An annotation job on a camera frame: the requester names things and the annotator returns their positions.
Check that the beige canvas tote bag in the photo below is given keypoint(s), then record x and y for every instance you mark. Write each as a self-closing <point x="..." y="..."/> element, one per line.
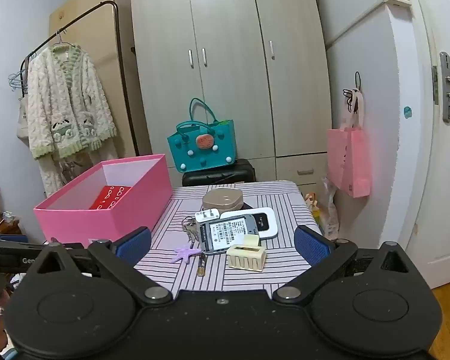
<point x="23" y="120"/>

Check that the cream hair claw clip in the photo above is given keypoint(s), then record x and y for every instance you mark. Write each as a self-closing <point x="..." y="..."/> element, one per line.
<point x="245" y="257"/>

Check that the beige wardrobe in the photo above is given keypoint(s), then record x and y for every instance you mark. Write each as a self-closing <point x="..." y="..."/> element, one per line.
<point x="228" y="63"/>

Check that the pink cardboard box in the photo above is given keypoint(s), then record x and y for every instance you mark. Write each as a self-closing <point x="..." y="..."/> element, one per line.
<point x="97" y="221"/>

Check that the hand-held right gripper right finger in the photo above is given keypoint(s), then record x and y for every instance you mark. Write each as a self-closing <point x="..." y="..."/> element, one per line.
<point x="311" y="245"/>

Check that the red printed paper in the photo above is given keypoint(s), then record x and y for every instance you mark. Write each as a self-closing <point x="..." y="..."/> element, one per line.
<point x="110" y="197"/>

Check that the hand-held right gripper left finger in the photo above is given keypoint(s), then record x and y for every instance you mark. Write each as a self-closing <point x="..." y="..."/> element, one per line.
<point x="135" y="242"/>

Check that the purple starfish toy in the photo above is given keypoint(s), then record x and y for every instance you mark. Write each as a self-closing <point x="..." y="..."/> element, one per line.
<point x="185" y="253"/>

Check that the blue sticker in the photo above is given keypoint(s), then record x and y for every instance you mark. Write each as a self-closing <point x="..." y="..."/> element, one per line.
<point x="407" y="112"/>

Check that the striped table cover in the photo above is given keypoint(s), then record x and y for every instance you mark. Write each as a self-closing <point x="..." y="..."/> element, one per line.
<point x="281" y="210"/>

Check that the bunch of metal keys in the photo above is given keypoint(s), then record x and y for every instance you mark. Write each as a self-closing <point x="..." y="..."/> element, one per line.
<point x="190" y="228"/>

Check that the white charger plug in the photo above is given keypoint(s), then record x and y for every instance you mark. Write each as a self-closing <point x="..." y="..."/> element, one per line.
<point x="206" y="215"/>

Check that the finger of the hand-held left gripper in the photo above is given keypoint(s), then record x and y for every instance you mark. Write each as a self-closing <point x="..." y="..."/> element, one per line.
<point x="11" y="237"/>

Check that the white door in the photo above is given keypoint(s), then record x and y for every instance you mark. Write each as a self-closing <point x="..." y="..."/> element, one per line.
<point x="446" y="195"/>

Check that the white refrigerator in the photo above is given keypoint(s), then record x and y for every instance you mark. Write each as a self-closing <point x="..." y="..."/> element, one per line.
<point x="360" y="63"/>

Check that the black suitcase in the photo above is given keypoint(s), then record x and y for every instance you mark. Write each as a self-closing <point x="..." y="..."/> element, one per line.
<point x="225" y="176"/>

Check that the black clothes rack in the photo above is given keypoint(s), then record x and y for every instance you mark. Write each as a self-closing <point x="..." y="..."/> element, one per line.
<point x="117" y="15"/>

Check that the light wooden cabinet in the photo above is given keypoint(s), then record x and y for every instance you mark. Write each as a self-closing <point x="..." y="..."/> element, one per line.
<point x="108" y="37"/>

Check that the pink paper bag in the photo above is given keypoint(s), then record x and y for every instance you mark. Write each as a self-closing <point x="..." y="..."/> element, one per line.
<point x="354" y="161"/>

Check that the clear plastic bag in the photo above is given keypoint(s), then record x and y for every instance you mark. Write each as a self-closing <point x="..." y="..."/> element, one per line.
<point x="328" y="210"/>

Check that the white pocket router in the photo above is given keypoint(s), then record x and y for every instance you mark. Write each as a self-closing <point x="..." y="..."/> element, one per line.
<point x="266" y="223"/>

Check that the teal felt handbag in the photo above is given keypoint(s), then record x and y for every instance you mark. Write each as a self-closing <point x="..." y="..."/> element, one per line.
<point x="202" y="153"/>

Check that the grey labelled device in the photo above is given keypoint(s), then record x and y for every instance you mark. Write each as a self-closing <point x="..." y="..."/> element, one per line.
<point x="225" y="232"/>

